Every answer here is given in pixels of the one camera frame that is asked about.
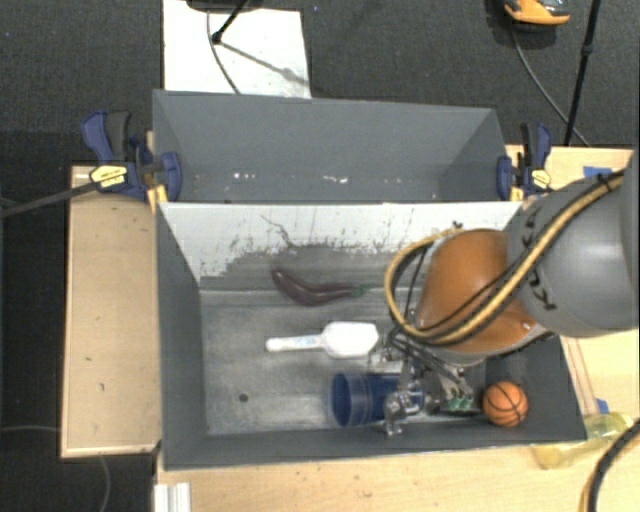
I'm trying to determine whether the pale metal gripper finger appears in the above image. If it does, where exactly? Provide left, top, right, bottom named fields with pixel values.
left=398, top=380, right=427, bottom=417
left=383, top=392, right=408, bottom=437

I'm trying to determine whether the white plastic scoop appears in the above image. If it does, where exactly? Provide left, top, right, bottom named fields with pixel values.
left=264, top=321, right=381, bottom=360

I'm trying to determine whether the purple toy eggplant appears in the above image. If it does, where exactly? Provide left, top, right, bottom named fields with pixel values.
left=271, top=267, right=374, bottom=308

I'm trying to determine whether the pale wood board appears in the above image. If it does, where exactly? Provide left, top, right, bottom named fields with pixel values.
left=60, top=164, right=164, bottom=459

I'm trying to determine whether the orange toy basketball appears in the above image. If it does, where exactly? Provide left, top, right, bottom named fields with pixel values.
left=481, top=380, right=530, bottom=428

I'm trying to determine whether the grey metal bin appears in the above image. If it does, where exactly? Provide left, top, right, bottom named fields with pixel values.
left=151, top=89, right=589, bottom=471

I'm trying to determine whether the blue plastic cup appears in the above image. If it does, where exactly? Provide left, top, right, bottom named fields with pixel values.
left=328, top=371, right=427, bottom=428

